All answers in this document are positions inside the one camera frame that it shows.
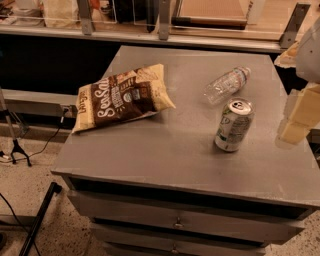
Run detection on black floor pole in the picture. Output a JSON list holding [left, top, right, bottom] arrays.
[[19, 182, 62, 256]]

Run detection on grey drawer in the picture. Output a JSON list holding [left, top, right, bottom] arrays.
[[68, 190, 303, 244], [91, 224, 265, 256]]

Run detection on top grey drawer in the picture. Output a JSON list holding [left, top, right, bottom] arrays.
[[68, 190, 303, 244]]

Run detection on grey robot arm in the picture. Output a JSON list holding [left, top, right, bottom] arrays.
[[274, 18, 320, 144]]

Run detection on green white soda can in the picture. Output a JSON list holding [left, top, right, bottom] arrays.
[[214, 97, 255, 152]]

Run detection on black power cable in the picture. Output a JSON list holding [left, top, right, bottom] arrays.
[[0, 107, 69, 161]]

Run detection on clear plastic water bottle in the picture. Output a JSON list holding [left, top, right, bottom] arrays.
[[204, 67, 251, 105]]

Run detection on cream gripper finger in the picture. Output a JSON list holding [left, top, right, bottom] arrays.
[[274, 42, 299, 68], [275, 87, 320, 147]]

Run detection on brown sea salt chip bag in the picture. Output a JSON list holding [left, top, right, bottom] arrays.
[[72, 64, 175, 133]]

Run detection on grey metal counter rail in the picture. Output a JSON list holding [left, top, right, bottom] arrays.
[[0, 0, 318, 53]]

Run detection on black tripod stand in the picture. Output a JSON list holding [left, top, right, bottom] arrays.
[[0, 87, 31, 167]]

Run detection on grey low metal bench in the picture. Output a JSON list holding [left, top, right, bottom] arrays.
[[2, 89, 77, 118]]

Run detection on grey drawer cabinet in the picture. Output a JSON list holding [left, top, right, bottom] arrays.
[[52, 46, 320, 249]]

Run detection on wooden board on counter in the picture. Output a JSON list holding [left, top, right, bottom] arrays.
[[171, 0, 247, 30]]

